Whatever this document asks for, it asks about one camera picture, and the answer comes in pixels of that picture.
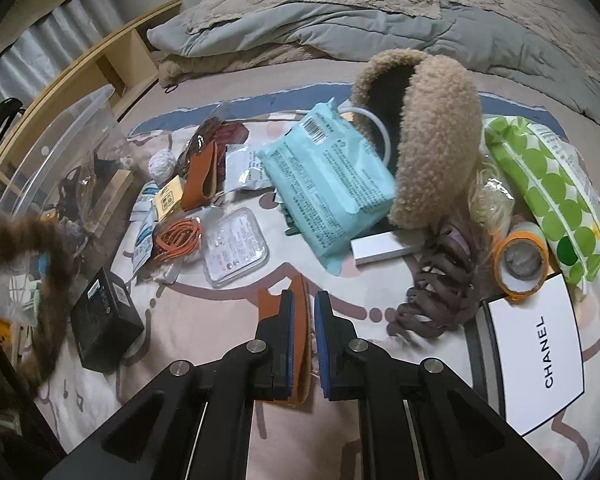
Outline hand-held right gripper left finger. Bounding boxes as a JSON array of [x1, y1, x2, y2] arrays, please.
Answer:
[[42, 289, 297, 480]]

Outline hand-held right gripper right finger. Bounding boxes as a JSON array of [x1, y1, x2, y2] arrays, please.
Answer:
[[314, 290, 563, 480]]

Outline orange leather sleeve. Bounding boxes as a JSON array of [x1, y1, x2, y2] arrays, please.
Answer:
[[256, 272, 313, 406], [180, 139, 222, 210]]

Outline clear pack of blue sachets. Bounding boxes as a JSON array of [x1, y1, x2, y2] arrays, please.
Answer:
[[130, 182, 162, 273]]

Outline brown furry leopard headband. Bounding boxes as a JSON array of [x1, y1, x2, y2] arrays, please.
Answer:
[[0, 217, 77, 396]]

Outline clear plastic storage box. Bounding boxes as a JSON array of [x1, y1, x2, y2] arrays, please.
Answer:
[[0, 84, 153, 351]]

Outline cartoon printed blanket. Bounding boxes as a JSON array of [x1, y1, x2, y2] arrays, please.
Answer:
[[27, 91, 600, 480]]

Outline slim white box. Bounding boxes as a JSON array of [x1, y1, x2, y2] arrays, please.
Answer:
[[350, 232, 423, 267]]

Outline brown hair claw clip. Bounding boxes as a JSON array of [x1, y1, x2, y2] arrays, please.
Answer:
[[387, 222, 476, 343]]

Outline small clear plastic case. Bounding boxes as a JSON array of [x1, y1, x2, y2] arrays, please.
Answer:
[[201, 207, 271, 288]]

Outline orange rubber bands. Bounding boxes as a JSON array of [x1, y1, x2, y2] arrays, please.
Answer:
[[152, 217, 203, 263]]

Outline teal wet wipes packet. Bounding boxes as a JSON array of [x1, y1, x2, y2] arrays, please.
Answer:
[[257, 97, 398, 276]]

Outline small black box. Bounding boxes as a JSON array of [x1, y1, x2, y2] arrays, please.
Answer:
[[70, 266, 146, 373]]

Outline yellow tag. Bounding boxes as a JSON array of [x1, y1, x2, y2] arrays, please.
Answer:
[[155, 177, 183, 221]]

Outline white printed sachet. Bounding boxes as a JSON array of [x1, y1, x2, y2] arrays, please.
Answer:
[[223, 144, 276, 193]]

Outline white box with black edge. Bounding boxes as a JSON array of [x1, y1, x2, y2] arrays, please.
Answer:
[[467, 272, 586, 438]]

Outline clear bag of beige bands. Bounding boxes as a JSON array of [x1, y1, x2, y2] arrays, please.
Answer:
[[467, 162, 518, 241]]

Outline orange tape roll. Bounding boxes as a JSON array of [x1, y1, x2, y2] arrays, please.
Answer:
[[495, 220, 551, 301]]

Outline white yarn ball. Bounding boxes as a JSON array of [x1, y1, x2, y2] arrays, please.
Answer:
[[147, 149, 177, 181]]

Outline dark red pouch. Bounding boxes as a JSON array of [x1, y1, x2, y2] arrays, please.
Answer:
[[212, 122, 248, 153]]

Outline wooden box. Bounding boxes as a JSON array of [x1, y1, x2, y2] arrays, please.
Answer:
[[80, 169, 135, 236]]

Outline white hoop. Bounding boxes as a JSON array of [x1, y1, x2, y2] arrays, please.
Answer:
[[337, 106, 395, 161]]

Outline dark brown mesh pouch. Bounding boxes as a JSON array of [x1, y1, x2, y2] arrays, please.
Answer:
[[177, 117, 221, 168]]

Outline beige fleece hat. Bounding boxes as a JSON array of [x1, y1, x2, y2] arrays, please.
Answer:
[[351, 49, 482, 231]]

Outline green dotted wipes packet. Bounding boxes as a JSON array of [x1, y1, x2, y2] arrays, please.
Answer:
[[482, 115, 600, 286]]

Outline beige fleece blanket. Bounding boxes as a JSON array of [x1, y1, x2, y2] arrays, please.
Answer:
[[157, 42, 361, 88]]

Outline grey duvet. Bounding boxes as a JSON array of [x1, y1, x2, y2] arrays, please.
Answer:
[[146, 0, 600, 138]]

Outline wooden bedside shelf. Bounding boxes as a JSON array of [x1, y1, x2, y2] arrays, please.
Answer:
[[0, 0, 183, 196]]

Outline grey curtain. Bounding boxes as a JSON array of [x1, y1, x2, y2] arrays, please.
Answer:
[[0, 0, 121, 121]]

